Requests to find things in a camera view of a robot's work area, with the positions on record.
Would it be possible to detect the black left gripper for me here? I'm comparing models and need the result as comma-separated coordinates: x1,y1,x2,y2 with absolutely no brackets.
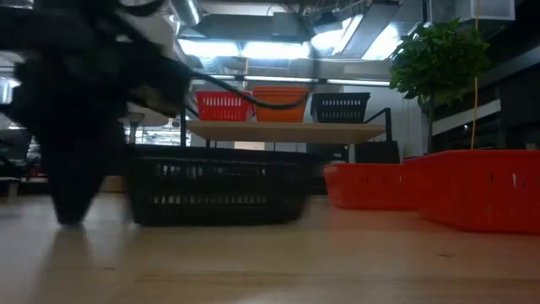
14,37,193,225

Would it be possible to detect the black plastic slotted basket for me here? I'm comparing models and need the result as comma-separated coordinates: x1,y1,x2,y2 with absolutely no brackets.
125,144,314,228
310,92,372,100
310,95,371,124

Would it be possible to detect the red plastic slotted basket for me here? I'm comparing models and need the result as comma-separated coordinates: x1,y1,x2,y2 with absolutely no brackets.
402,149,540,236
194,90,255,122
323,161,423,211

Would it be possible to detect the long linear ceiling light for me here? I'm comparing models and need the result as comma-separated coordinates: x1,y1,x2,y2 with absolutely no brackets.
197,74,392,88

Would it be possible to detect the black box device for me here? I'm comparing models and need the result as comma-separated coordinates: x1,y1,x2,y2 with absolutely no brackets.
353,140,401,165

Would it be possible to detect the green potted plant black pot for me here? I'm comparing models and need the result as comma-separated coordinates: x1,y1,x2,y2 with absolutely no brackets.
388,19,494,155

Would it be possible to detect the silver round ventilation duct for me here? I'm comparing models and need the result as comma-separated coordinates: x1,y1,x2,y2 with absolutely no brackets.
168,0,203,27

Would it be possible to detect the black left wrist camera cable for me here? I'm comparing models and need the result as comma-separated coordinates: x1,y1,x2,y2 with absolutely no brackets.
181,69,312,111

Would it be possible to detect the wooden shelf black metal frame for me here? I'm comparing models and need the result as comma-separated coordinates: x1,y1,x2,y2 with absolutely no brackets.
180,105,394,149

